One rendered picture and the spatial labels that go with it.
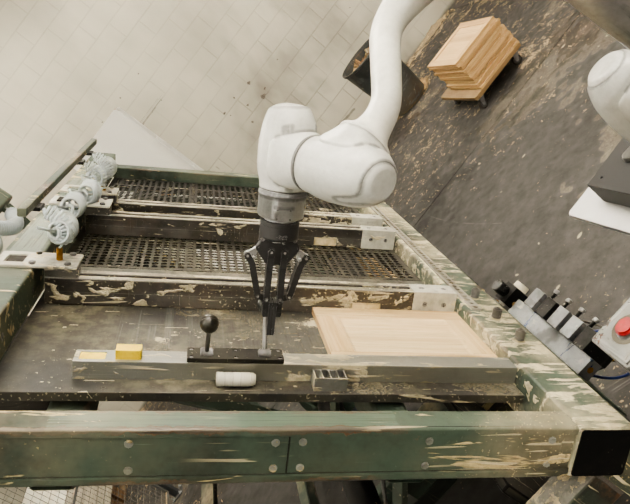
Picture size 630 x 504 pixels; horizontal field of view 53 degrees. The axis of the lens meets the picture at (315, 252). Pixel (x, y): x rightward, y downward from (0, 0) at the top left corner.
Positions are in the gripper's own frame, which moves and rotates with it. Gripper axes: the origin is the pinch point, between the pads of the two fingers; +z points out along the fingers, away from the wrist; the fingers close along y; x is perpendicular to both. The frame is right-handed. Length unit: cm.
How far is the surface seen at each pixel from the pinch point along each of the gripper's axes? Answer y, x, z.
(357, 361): 20.2, 3.7, 11.6
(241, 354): -4.8, 4.0, 10.6
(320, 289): 17.9, 38.4, 8.8
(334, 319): 20.7, 30.3, 13.7
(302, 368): 8.0, 1.9, 12.5
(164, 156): -41, 415, 45
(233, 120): 21, 561, 28
